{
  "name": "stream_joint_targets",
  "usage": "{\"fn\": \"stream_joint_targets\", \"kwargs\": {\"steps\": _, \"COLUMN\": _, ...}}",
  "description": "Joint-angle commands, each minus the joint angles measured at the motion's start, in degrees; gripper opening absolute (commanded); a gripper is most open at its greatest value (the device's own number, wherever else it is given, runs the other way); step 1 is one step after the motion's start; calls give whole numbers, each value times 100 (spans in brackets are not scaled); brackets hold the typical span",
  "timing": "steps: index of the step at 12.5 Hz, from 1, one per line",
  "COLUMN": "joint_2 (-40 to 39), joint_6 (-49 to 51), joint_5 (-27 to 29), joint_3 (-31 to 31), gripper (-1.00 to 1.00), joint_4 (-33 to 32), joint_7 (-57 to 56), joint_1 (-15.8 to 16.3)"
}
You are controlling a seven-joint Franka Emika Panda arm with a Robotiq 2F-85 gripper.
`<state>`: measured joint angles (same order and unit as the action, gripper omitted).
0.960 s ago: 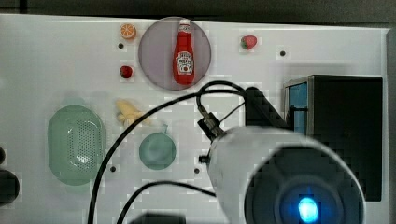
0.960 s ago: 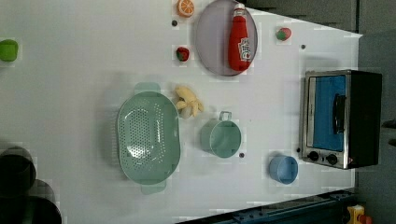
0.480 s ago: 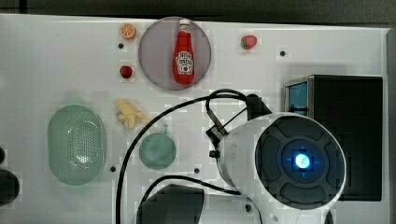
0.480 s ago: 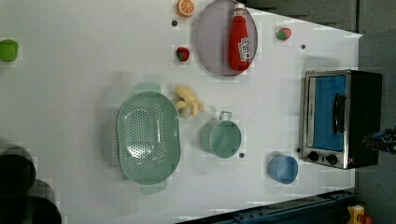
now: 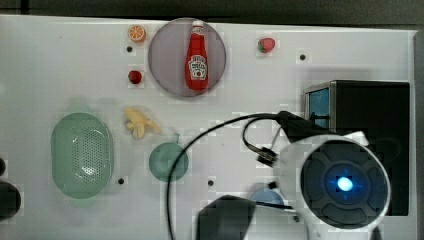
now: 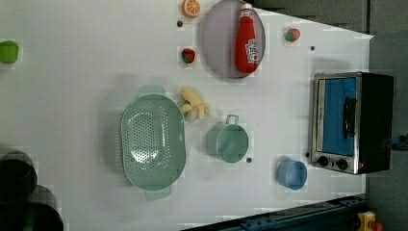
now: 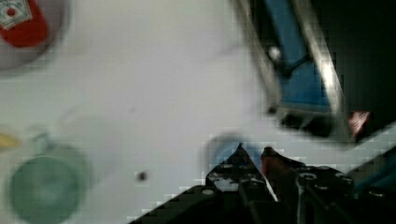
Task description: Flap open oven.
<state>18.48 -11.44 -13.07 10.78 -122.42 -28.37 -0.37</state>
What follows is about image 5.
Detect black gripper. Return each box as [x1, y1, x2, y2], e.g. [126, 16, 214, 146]
[276, 111, 331, 143]

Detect silver black toaster oven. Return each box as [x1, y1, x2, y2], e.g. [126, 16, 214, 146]
[304, 80, 410, 216]

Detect black robot base left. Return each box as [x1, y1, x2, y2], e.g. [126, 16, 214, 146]
[0, 156, 22, 222]

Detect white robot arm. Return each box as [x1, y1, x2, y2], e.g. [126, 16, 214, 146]
[195, 111, 391, 240]

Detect light red strawberry toy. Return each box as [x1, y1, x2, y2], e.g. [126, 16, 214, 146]
[257, 38, 276, 54]

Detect red ketchup bottle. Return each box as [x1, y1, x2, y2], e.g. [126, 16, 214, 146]
[185, 20, 209, 91]

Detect grey round plate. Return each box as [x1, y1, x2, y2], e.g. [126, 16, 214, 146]
[148, 18, 227, 97]

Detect yellow peeled banana toy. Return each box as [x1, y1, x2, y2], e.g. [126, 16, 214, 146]
[124, 107, 161, 139]

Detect dark red strawberry toy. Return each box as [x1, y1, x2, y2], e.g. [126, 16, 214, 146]
[128, 70, 143, 85]

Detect orange slice toy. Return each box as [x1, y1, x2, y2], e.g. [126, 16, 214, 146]
[128, 25, 146, 42]

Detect green perforated colander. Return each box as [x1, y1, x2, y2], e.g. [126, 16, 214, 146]
[51, 112, 114, 199]

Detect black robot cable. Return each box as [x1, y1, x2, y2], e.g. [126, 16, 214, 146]
[165, 112, 284, 240]

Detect green cup with handle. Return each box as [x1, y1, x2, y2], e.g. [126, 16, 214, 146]
[149, 134, 189, 182]

